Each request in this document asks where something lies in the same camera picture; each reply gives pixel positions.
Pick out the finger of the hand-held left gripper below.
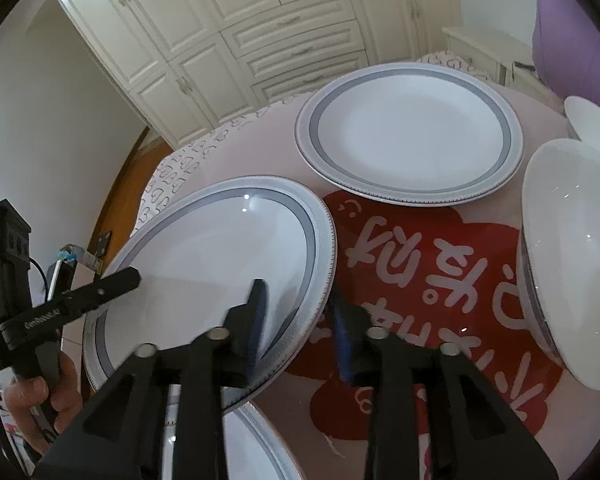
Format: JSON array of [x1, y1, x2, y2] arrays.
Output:
[[0, 267, 141, 347]]

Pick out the black cable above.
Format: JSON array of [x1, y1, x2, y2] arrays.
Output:
[[27, 255, 51, 306]]

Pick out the person's left hand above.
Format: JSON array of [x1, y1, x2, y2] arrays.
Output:
[[5, 352, 83, 456]]

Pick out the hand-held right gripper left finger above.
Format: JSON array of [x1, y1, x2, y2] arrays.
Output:
[[32, 279, 271, 480]]

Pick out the brown wooden door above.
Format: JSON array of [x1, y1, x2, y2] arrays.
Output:
[[87, 125, 168, 281]]

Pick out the grey-rimmed white plate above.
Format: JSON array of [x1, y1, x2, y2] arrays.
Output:
[[164, 385, 307, 480], [82, 176, 337, 411], [294, 62, 525, 207]]

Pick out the white cardboard box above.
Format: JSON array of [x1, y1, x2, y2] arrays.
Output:
[[60, 243, 105, 276]]

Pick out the heart-patterned bed sheet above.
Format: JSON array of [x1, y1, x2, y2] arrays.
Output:
[[139, 49, 488, 233]]

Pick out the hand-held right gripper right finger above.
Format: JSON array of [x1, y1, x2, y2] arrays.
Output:
[[330, 282, 561, 480]]

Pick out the white panelled wardrobe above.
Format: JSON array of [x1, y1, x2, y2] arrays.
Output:
[[47, 0, 468, 148]]

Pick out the plain white bowl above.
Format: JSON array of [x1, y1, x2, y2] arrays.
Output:
[[563, 95, 600, 152], [521, 137, 600, 392]]

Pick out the white nightstand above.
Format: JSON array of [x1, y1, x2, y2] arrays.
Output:
[[442, 25, 551, 100]]

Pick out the black-framed case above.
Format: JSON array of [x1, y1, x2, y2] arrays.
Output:
[[45, 259, 77, 305]]

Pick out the purple plush cushion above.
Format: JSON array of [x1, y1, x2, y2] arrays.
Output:
[[532, 0, 600, 111]]

